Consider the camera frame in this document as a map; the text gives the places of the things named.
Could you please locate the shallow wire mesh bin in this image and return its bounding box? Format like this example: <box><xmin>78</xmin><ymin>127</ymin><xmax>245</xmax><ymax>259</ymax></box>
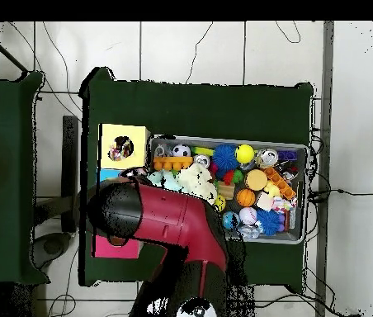
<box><xmin>146</xmin><ymin>133</ymin><xmax>309</xmax><ymax>244</ymax></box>

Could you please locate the grey stand base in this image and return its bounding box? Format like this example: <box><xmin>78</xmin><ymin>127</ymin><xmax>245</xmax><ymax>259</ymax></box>
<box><xmin>31</xmin><ymin>231</ymin><xmax>73</xmax><ymax>270</ymax></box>

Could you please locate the orange toy basketball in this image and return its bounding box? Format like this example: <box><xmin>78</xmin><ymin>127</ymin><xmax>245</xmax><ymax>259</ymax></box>
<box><xmin>236</xmin><ymin>188</ymin><xmax>256</xmax><ymax>207</ymax></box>

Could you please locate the wooden box with three holes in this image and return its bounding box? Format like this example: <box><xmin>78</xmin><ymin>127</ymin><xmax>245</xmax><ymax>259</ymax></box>
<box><xmin>91</xmin><ymin>123</ymin><xmax>152</xmax><ymax>259</ymax></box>

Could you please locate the yellow smooth ball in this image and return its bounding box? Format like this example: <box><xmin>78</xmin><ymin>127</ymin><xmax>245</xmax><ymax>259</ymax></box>
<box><xmin>234</xmin><ymin>144</ymin><xmax>255</xmax><ymax>164</ymax></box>

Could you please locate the blue spiky rubber ball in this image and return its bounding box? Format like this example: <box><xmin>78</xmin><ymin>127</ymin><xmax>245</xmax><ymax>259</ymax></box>
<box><xmin>255</xmin><ymin>208</ymin><xmax>285</xmax><ymax>236</ymax></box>
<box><xmin>212</xmin><ymin>144</ymin><xmax>239</xmax><ymax>172</ymax></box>

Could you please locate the orange toy building block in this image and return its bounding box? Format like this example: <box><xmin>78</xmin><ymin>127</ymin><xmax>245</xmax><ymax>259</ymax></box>
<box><xmin>153</xmin><ymin>155</ymin><xmax>194</xmax><ymax>172</ymax></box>

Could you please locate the blue and green globe ball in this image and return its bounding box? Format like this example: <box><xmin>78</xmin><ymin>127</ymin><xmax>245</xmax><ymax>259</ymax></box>
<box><xmin>222</xmin><ymin>211</ymin><xmax>241</xmax><ymax>230</ymax></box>

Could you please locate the white toy baseball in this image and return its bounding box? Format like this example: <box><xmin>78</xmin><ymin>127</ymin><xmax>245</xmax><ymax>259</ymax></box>
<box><xmin>238</xmin><ymin>206</ymin><xmax>257</xmax><ymax>225</ymax></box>

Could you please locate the cream waffle cloth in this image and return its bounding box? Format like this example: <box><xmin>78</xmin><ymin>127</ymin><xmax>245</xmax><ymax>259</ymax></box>
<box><xmin>177</xmin><ymin>163</ymin><xmax>219</xmax><ymax>206</ymax></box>

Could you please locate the dark green side table cloth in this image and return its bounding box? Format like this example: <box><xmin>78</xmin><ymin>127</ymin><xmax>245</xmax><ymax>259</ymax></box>
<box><xmin>0</xmin><ymin>72</ymin><xmax>50</xmax><ymax>285</ymax></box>

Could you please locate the black and white soccer ball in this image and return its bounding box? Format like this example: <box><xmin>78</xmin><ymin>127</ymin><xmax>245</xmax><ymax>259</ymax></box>
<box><xmin>172</xmin><ymin>144</ymin><xmax>191</xmax><ymax>159</ymax></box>

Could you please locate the light teal waffle cloth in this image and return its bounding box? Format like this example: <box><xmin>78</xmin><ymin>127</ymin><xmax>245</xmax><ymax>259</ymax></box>
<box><xmin>147</xmin><ymin>169</ymin><xmax>184</xmax><ymax>192</ymax></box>

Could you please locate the black power cable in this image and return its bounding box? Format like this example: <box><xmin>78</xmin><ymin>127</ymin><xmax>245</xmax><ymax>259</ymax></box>
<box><xmin>308</xmin><ymin>187</ymin><xmax>373</xmax><ymax>203</ymax></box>

